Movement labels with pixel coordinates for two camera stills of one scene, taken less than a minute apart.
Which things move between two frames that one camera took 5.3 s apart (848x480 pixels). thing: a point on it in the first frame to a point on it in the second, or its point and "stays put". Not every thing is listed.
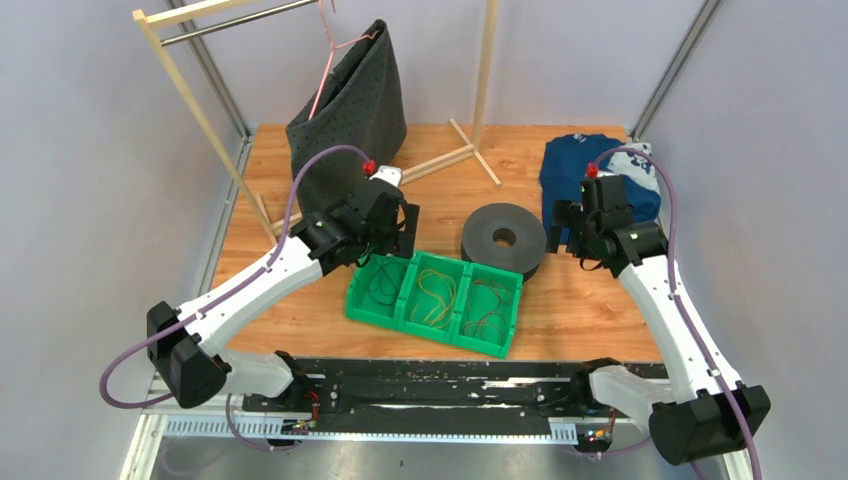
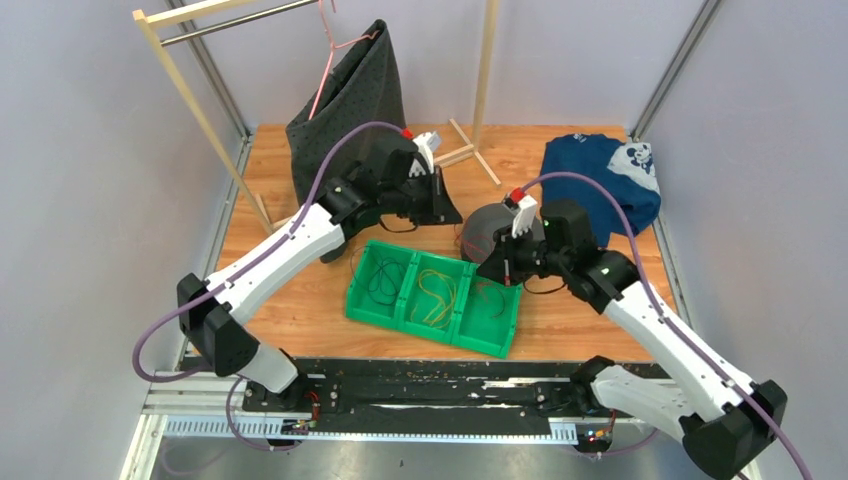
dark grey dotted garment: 361,108 stays put
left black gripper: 400,241 to 440,209
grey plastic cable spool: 524,257 stays put
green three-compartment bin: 453,301 stays put
